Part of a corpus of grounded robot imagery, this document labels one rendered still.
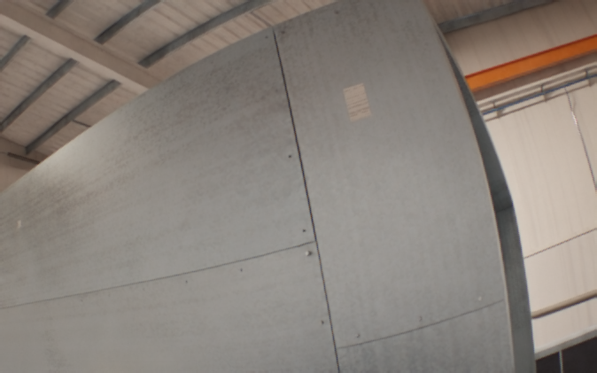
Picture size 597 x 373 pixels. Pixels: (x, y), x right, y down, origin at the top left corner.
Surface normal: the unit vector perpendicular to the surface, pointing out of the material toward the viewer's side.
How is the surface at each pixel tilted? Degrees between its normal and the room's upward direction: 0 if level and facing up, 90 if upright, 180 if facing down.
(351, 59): 90
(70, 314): 90
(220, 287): 90
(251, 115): 90
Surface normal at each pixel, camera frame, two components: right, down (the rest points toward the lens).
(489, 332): -0.49, -0.18
